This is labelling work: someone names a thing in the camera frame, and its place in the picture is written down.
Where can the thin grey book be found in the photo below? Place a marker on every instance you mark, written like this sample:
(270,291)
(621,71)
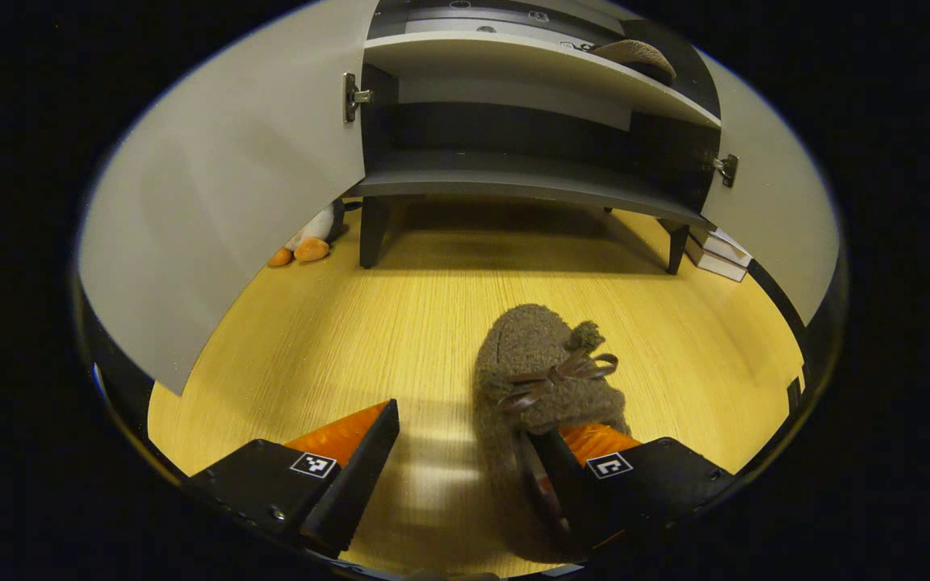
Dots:
(715,269)

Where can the brown fuzzy shoe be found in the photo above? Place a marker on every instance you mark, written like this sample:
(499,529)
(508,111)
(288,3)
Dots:
(525,347)
(634,56)

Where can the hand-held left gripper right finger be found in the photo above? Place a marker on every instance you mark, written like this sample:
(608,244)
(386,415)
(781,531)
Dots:
(659,484)

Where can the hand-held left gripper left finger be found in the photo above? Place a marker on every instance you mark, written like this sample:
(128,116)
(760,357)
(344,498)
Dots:
(356,484)

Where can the penguin plush toy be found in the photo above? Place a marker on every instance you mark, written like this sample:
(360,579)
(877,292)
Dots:
(312,248)

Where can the white cabinet door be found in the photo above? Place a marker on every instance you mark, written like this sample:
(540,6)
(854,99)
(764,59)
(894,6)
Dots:
(780,202)
(231,186)

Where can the metal door hinge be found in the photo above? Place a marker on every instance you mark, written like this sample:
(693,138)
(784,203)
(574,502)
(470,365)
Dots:
(352,97)
(726,169)

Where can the white portrait cover book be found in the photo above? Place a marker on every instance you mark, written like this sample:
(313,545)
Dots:
(727,246)

